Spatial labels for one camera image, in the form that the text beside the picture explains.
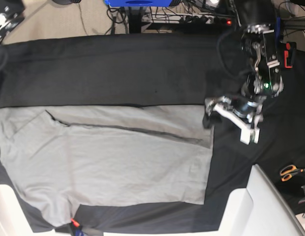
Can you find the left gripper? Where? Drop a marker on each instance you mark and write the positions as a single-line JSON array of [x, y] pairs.
[[238, 106]]

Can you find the grey T-shirt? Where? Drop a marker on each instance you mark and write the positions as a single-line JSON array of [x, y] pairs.
[[59, 158]]

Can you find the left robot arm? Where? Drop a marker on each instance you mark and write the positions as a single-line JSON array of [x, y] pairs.
[[256, 20]]

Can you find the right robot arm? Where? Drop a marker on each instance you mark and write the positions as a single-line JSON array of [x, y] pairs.
[[11, 15]]

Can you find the red black clamp right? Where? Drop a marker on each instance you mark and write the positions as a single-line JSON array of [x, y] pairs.
[[289, 54]]

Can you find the black tablecloth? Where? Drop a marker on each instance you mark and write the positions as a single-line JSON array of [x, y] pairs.
[[162, 69]]

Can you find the white power strip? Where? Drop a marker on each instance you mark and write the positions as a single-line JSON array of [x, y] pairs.
[[171, 18]]

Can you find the black table leg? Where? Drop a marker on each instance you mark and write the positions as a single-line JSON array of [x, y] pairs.
[[135, 15]]

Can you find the blue bin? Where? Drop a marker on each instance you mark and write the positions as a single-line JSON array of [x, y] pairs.
[[138, 3]]

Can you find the red clamp bottom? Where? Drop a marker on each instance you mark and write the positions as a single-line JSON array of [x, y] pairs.
[[75, 229]]

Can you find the orange handled scissors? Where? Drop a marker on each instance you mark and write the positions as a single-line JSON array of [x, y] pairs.
[[290, 171]]

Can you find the white table frame right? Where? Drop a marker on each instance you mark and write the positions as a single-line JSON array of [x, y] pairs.
[[258, 210]]

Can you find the white table frame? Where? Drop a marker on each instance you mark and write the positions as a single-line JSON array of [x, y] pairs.
[[12, 219], [258, 210]]

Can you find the white table frame left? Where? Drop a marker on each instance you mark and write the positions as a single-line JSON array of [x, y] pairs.
[[12, 219]]

